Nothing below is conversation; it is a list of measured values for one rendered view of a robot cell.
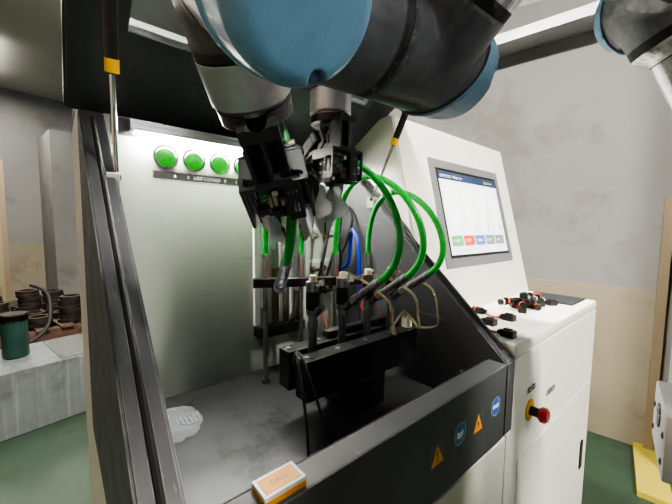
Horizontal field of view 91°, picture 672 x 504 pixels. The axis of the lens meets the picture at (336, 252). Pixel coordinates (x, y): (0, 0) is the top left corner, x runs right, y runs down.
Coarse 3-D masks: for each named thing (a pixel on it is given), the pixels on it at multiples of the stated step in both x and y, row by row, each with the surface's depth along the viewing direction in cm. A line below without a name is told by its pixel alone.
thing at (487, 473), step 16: (496, 448) 67; (480, 464) 63; (496, 464) 68; (464, 480) 59; (480, 480) 63; (496, 480) 68; (448, 496) 55; (464, 496) 59; (480, 496) 64; (496, 496) 69
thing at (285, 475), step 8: (280, 472) 36; (288, 472) 36; (296, 472) 36; (264, 480) 35; (272, 480) 35; (280, 480) 35; (288, 480) 35; (304, 480) 36; (264, 488) 34; (272, 488) 34; (296, 488) 35; (256, 496) 34; (280, 496) 34
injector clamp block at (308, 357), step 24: (336, 336) 75; (360, 336) 78; (384, 336) 75; (408, 336) 80; (288, 360) 65; (312, 360) 61; (336, 360) 65; (360, 360) 70; (384, 360) 75; (408, 360) 81; (288, 384) 66; (336, 384) 66; (360, 384) 70; (360, 408) 71
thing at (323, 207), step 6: (318, 192) 60; (324, 192) 59; (318, 198) 60; (324, 198) 59; (318, 204) 60; (324, 204) 59; (330, 204) 58; (318, 210) 60; (324, 210) 59; (330, 210) 58; (318, 216) 60; (324, 216) 59; (318, 222) 61; (318, 228) 62; (324, 228) 62; (324, 234) 62
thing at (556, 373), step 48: (384, 144) 96; (432, 144) 104; (432, 192) 99; (432, 240) 95; (480, 288) 108; (576, 336) 101; (528, 384) 77; (576, 384) 105; (528, 432) 79; (576, 432) 108; (528, 480) 81; (576, 480) 113
